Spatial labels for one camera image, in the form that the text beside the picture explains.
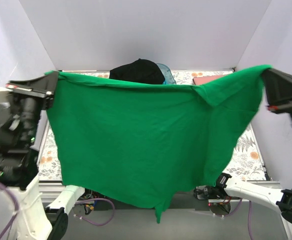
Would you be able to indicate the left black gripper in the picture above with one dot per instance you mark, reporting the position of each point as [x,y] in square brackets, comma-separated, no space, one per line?
[29,92]

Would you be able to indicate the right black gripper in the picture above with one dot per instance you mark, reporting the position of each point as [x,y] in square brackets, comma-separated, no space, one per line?
[288,106]

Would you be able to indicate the green t-shirt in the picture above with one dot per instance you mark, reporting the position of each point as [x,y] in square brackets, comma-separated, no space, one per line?
[142,143]

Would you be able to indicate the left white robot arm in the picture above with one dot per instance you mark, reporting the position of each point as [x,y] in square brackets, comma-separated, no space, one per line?
[19,178]

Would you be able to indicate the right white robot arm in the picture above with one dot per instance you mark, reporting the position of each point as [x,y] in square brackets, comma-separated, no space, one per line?
[234,187]

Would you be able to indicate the folded pink t-shirt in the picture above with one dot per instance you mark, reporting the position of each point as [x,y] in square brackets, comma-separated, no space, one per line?
[206,79]

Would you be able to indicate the floral table mat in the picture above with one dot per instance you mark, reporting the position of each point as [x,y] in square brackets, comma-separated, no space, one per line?
[246,162]

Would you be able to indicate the black t-shirt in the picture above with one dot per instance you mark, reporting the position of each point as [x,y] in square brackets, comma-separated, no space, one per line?
[140,71]

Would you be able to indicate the blue plastic basket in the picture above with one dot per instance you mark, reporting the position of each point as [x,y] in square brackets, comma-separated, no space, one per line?
[168,76]

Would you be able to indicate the aluminium frame rail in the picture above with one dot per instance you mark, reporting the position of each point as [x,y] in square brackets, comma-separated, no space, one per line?
[271,188]

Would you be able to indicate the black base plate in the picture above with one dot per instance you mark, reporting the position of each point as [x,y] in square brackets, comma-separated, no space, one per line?
[197,199]

